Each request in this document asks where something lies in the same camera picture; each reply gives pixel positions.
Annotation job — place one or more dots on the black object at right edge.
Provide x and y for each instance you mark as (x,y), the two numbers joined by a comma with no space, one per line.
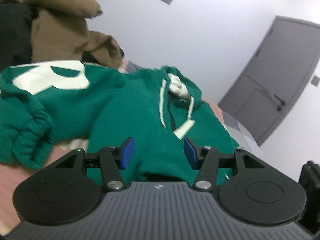
(309,179)

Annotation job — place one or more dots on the pastel checkered bed sheet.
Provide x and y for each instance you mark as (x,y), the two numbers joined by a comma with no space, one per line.
(235,127)

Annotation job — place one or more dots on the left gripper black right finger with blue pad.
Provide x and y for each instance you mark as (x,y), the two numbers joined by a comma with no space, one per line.
(246,187)

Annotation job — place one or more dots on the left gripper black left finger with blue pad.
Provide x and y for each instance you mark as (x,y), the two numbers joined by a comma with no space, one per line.
(73,186)

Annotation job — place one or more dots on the grey wall switch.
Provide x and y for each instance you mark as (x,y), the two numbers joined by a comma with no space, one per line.
(315,81)

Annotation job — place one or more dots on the brown garment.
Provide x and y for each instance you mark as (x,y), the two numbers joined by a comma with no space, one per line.
(60,32)

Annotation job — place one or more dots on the grey door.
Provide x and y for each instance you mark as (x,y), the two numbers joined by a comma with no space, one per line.
(282,65)

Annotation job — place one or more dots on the black garment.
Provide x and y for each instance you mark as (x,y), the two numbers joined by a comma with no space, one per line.
(16,22)

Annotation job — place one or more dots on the black door handle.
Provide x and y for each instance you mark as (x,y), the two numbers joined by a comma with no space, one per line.
(282,103)

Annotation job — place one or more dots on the green hoodie white lettering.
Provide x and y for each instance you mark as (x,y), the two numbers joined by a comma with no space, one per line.
(125,109)

